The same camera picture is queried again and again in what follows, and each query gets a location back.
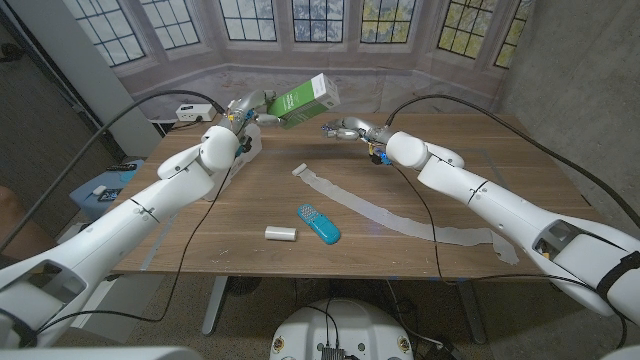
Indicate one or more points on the black floor fan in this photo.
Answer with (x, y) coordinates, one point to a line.
(245, 285)

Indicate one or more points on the black remote control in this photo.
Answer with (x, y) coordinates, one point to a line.
(121, 167)

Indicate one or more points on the white flat floor board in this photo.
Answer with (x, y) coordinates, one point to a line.
(115, 295)

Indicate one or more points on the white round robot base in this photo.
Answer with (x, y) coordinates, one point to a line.
(350, 325)

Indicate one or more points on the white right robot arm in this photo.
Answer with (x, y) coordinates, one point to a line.
(500, 200)

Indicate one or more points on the printed window backdrop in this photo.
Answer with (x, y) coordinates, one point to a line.
(400, 75)

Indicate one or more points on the black power brick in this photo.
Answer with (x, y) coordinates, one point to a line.
(445, 352)

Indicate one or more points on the grey table leg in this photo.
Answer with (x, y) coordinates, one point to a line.
(472, 315)
(215, 305)

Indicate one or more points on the white power strip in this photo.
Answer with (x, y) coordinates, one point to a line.
(195, 112)

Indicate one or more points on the blue stool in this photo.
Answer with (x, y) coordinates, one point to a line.
(87, 200)

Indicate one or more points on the blue mobile phone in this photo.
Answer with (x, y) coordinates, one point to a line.
(320, 225)

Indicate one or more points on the green white straws box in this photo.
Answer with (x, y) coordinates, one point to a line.
(302, 102)

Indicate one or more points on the white tape roll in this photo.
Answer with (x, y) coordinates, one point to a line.
(281, 233)

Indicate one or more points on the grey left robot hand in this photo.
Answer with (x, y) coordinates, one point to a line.
(247, 107)

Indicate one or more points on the white robot torso edge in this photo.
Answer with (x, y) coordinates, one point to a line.
(100, 354)

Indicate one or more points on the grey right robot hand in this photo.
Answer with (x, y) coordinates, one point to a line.
(357, 127)

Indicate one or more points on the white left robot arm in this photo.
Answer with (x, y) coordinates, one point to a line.
(100, 240)

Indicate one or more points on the translucent white plastic bin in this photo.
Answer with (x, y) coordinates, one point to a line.
(250, 150)

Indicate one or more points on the brown upholstered seat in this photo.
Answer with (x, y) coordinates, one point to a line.
(20, 220)

